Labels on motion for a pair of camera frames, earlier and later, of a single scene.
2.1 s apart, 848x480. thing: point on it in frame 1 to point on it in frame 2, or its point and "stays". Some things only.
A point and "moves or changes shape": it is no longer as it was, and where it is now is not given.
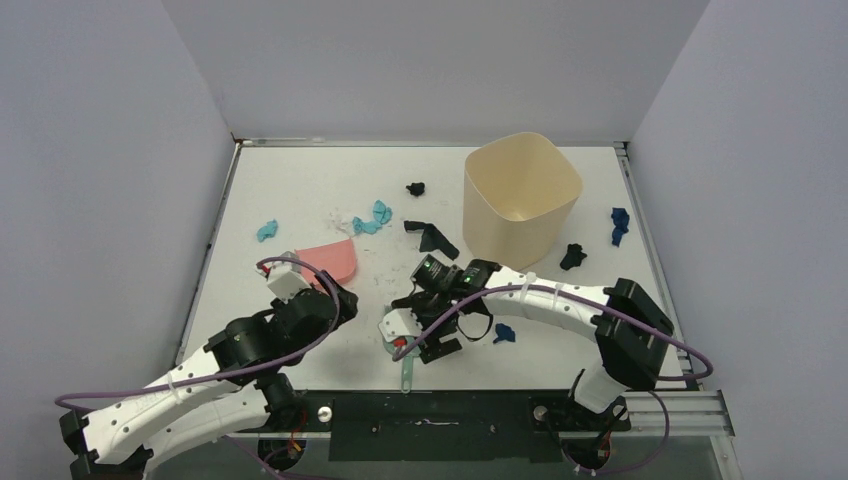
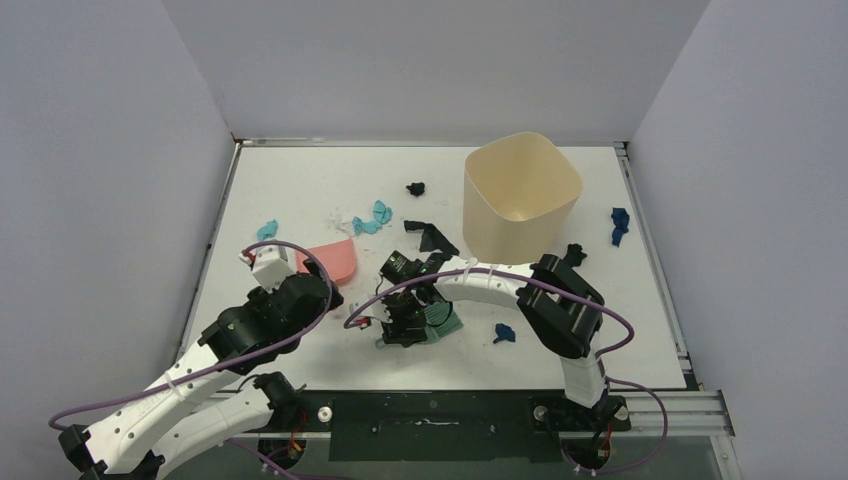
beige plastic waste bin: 519,190 stays
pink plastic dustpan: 336,258 stays
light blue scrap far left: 268,230 stays
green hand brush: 404,349 moves or changes shape
